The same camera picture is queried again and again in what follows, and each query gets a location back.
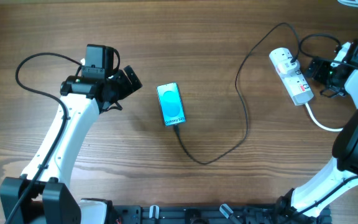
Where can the white power strip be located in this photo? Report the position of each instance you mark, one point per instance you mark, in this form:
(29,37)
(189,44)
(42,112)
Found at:
(295,84)

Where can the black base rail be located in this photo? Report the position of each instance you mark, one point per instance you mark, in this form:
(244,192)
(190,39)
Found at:
(222,214)

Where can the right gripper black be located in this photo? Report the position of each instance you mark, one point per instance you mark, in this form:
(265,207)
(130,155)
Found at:
(319,74)

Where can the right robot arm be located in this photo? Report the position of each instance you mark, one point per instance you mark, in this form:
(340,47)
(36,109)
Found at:
(306,203)

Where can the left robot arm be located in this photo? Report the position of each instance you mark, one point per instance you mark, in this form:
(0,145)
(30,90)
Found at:
(41,193)

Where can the blue-screen Galaxy smartphone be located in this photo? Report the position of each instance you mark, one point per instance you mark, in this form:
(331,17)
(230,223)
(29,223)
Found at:
(171,104)

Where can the white USB charger plug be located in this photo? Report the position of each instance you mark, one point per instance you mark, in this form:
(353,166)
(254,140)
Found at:
(287,67)

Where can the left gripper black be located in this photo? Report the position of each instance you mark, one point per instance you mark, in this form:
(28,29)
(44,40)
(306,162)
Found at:
(126,88)

